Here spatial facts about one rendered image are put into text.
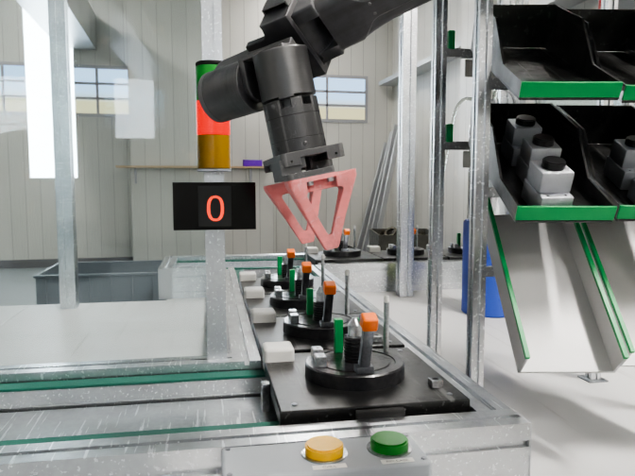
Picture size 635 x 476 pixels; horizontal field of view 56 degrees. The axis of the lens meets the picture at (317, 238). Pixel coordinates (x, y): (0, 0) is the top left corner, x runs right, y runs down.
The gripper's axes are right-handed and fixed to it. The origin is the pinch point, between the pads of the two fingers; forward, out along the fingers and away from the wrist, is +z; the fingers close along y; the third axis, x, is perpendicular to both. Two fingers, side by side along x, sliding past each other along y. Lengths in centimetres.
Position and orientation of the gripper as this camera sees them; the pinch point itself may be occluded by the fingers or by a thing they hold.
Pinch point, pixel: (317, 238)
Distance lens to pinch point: 63.1
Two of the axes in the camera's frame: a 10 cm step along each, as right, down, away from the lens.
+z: 2.0, 9.7, 1.1
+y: 2.6, 0.5, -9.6
